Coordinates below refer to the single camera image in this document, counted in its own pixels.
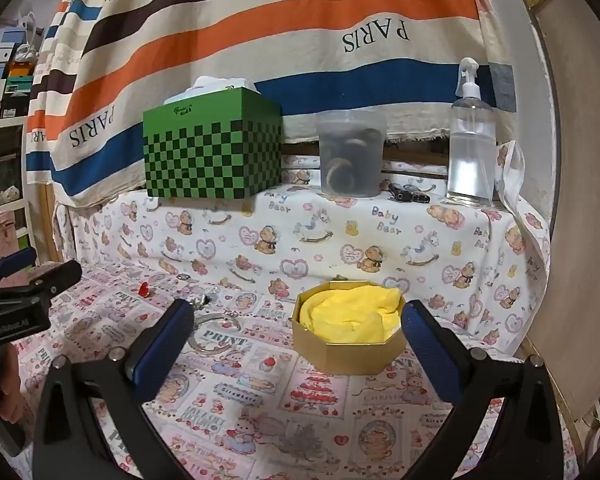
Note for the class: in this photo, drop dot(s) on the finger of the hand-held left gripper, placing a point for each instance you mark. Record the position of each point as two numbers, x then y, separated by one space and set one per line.
55 276
17 260

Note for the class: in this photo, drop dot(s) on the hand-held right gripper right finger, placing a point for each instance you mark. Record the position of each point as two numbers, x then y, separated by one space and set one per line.
430 355

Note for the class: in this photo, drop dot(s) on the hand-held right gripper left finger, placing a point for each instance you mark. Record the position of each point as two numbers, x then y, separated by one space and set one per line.
165 350

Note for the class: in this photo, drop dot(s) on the silver bangle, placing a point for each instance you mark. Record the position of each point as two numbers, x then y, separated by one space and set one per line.
231 315

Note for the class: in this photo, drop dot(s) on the gold octagonal box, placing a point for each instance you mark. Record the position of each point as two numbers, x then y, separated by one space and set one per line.
340 357

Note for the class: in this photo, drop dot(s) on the person's left hand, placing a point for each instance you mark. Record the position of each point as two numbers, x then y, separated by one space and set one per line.
15 390

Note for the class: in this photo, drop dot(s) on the white shelf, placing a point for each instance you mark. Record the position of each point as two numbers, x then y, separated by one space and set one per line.
22 185

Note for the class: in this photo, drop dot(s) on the yellow cloth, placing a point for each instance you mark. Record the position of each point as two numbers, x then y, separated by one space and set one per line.
350 310

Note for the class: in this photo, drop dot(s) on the pink cartoon print cloth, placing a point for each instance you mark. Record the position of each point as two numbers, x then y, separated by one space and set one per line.
260 410

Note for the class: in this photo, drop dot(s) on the bear print cloth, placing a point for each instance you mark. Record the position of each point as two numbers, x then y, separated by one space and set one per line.
330 240

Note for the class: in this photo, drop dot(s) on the small black gadget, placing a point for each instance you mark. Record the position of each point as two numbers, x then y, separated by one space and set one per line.
410 192

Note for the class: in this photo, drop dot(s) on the stack of storage boxes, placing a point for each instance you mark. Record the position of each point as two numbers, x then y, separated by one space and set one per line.
0 80

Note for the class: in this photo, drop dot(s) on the green checkered box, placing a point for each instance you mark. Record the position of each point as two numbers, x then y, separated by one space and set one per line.
205 155

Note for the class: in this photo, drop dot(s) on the clear spray bottle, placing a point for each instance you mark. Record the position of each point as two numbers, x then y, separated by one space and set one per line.
470 160

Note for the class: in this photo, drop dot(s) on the wooden board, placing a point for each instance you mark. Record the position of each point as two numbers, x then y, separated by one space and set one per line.
580 210

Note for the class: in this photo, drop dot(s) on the translucent plastic container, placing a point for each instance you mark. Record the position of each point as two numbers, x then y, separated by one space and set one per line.
350 150

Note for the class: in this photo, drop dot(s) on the striped printed blanket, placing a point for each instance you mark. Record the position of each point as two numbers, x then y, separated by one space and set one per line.
280 10

